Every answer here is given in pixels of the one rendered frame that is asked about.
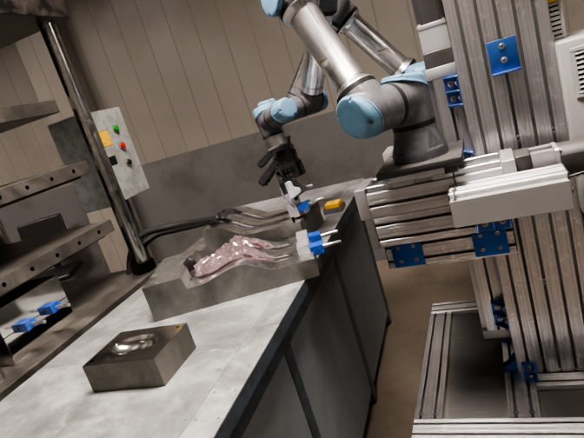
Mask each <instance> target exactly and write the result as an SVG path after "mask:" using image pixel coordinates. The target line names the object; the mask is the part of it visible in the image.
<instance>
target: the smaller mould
mask: <svg viewBox="0 0 584 438"><path fill-rule="evenodd" d="M195 349H196V345H195V342H194V340H193V337H192V335H191V333H190V330H189V326H188V324H187V323H186V322H185V323H178V324H172V325H166V326H160V327H154V328H142V329H136V330H130V331H123V332H120V333H119V334H118V335H117V336H116V337H115V338H113V339H112V340H111V341H110V342H109V343H108V344H107V345H106V346H104V347H103V348H102V349H101V350H100V351H99V352H98V353H97V354H95V355H94V356H93V357H92V358H91V359H90V360H89V361H88V362H86V363H85V364H84V365H83V371H84V373H85V374H86V376H87V379H88V381H89V383H90V386H91V387H92V390H93V392H103V391H113V390H123V389H133V388H151V387H161V386H166V384H167V383H168V382H169V380H170V379H171V378H172V377H173V375H174V374H175V373H176V372H177V370H178V369H179V368H180V367H181V366H182V365H183V364H184V362H185V361H186V360H187V359H188V357H189V356H190V355H191V354H192V352H193V351H194V350H195Z"/></svg>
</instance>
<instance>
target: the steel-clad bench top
mask: <svg viewBox="0 0 584 438"><path fill-rule="evenodd" d="M362 180H364V178H361V179H356V180H353V181H349V182H342V183H337V184H334V185H330V186H326V187H322V188H319V189H312V190H308V191H305V192H303V193H302V194H301V195H300V196H299V198H300V201H301V202H303V201H306V200H308V199H309V200H310V201H312V200H315V199H318V198H320V197H322V196H323V200H320V201H318V202H319V206H320V209H321V212H322V218H323V221H324V222H323V223H322V225H321V227H320V228H319V229H318V230H320V233H321V234H322V233H326V232H329V231H332V230H335V228H336V226H337V225H338V223H339V221H340V220H341V219H342V216H343V215H344V213H345V211H346V209H347V208H348V206H349V204H350V203H351V201H352V199H353V197H354V196H355V195H354V191H355V190H356V188H357V187H358V186H359V185H360V183H361V182H362ZM337 199H342V202H345V203H346V206H345V208H344V210H343V211H342V212H337V213H333V214H328V215H324V214H323V210H324V208H325V204H326V203H327V202H329V201H333V200H337ZM288 203H289V202H288V200H287V199H285V200H283V198H282V196H281V197H277V198H273V199H269V200H266V201H261V202H254V203H251V204H247V205H243V206H246V207H250V208H253V209H259V210H263V211H269V212H270V211H276V210H279V209H285V208H287V207H286V204H288ZM305 281H306V280H303V281H299V282H294V283H291V284H288V285H284V286H281V287H278V288H275V289H270V290H266V291H263V292H260V293H257V294H253V295H248V296H245V297H242V298H238V299H235V300H232V301H229V302H224V303H220V304H217V305H214V306H211V307H207V308H205V309H199V310H196V311H192V312H189V313H186V314H183V315H178V316H174V317H171V318H168V319H165V320H161V321H159V322H155V320H154V318H153V315H152V314H151V311H150V309H149V305H148V303H147V301H146V298H145V296H144V293H143V290H142V288H143V287H141V288H140V289H139V290H137V291H136V292H135V293H134V294H133V295H131V296H130V297H129V298H127V299H126V300H125V301H124V302H122V303H121V304H120V305H119V306H117V307H116V308H115V309H113V310H112V311H111V312H110V313H109V314H107V315H106V316H105V317H104V318H103V319H102V320H101V321H99V322H98V323H97V324H96V325H94V326H93V327H92V328H90V329H89V330H88V331H87V332H85V333H84V334H83V335H82V336H80V337H79V338H78V339H77V340H75V341H74V342H73V343H71V344H70V345H69V346H68V347H67V348H66V349H65V350H64V351H62V352H61V353H60V354H59V355H57V356H56V357H55V358H54V359H52V360H51V361H50V362H48V363H47V364H46V365H45V366H43V367H42V368H41V369H40V370H38V371H37V372H36V373H35V374H34V375H33V376H31V377H30V378H29V379H28V380H27V381H26V382H24V383H23V384H22V385H20V386H19V387H18V388H16V389H15V390H14V391H13V392H11V393H10V394H9V395H8V396H6V397H5V398H4V399H3V400H1V401H0V438H215V437H216V434H217V432H218V431H219V429H220V427H221V426H222V424H223V422H224V421H225V419H226V417H227V415H228V414H229V411H230V410H231V409H232V407H233V405H234V404H235V402H236V399H237V398H238V396H239V394H240V393H241V392H242V389H243V387H244V386H245V384H246V382H247V381H248V379H249V377H250V376H251V374H252V372H253V370H254V369H255V367H256V365H257V363H258V362H259V360H260V359H261V357H262V354H263V353H264V351H265V349H266V348H267V347H268V345H269V343H270V341H271V339H272V337H273V336H274V334H275V332H276V331H277V329H278V327H279V325H280V324H281V322H282V320H283V318H284V316H285V315H286V314H287V312H288V310H289V308H290V306H291V304H292V303H293V301H294V299H295V298H296V296H297V294H298V292H299V291H300V289H301V287H302V285H303V284H304V282H305ZM143 286H144V285H143ZM185 322H186V323H187V324H188V326H189V330H190V333H191V335H192V337H193V340H194V342H195V345H196V349H195V350H194V351H193V352H192V354H191V355H190V356H189V357H188V359H187V360H186V361H185V362H184V364H183V365H182V366H181V367H180V368H179V369H178V370H177V372H176V373H175V374H174V375H173V377H172V378H171V379H170V380H169V382H168V383H167V384H166V386H161V387H151V388H133V389H123V390H113V391H103V392H93V390H92V387H91V386H90V383H89V381H88V379H87V376H86V374H85V373H84V371H83V365H84V364H85V363H86V362H88V361H89V360H90V359H91V358H92V357H93V356H94V355H95V354H97V353H98V352H99V351H100V350H101V349H102V348H103V347H104V346H106V345H107V344H108V343H109V342H110V341H111V340H112V339H113V338H115V337H116V336H117V335H118V334H119V333H120V332H123V331H130V330H136V329H147V328H154V327H160V326H166V325H172V324H178V323H185Z"/></svg>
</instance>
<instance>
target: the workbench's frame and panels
mask: <svg viewBox="0 0 584 438"><path fill-rule="evenodd" d="M335 229H337V231H338V233H336V234H333V235H332V236H331V237H330V238H329V240H328V242H334V241H336V240H337V241H339V240H341V241H342V242H341V243H337V244H335V245H334V244H333V245H332V246H329V247H327V248H324V250H325V252H324V253H321V254H320V256H319V258H318V259H317V263H318V269H319V274H320V275H319V276H316V277H312V278H309V279H306V281H305V282H304V284H303V285H302V287H301V289H300V291H299V292H298V294H297V296H296V298H295V299H294V301H293V303H292V304H291V306H290V308H289V310H288V312H287V314H286V315H285V316H284V318H283V320H282V322H281V324H280V325H279V327H278V329H277V331H276V332H275V334H274V336H273V337H272V339H271V341H270V343H269V345H268V346H267V348H266V349H265V351H264V353H263V354H262V357H261V359H260V360H259V362H258V363H257V365H256V366H255V369H254V370H253V372H252V374H251V376H250V377H249V379H248V381H247V382H246V384H245V386H244V387H243V389H242V392H241V393H240V394H239V396H238V398H237V399H236V402H235V404H234V405H233V407H232V409H231V410H230V411H229V414H228V415H227V417H226V419H225V421H224V422H223V424H222V426H221V427H220V429H219V431H218V432H217V434H216V437H215V438H363V434H364V429H365V425H366V420H367V416H368V408H369V405H373V404H375V403H376V402H377V399H376V390H375V385H374V382H375V374H376V370H377V365H378V361H379V356H380V352H381V347H382V340H383V336H384V331H385V327H386V326H388V325H390V324H391V315H390V313H389V309H388V303H387V300H386V296H385V293H384V290H383V286H382V281H381V278H380V274H379V271H378V268H377V264H376V261H375V255H374V252H373V249H372V245H371V242H370V239H369V235H368V230H367V226H366V223H365V221H362V220H361V217H360V214H359V210H358V208H357V204H356V200H355V197H353V199H352V201H351V203H350V204H349V206H348V208H347V209H346V211H345V213H344V215H343V216H342V219H341V220H340V221H339V223H338V225H337V226H336V228H335Z"/></svg>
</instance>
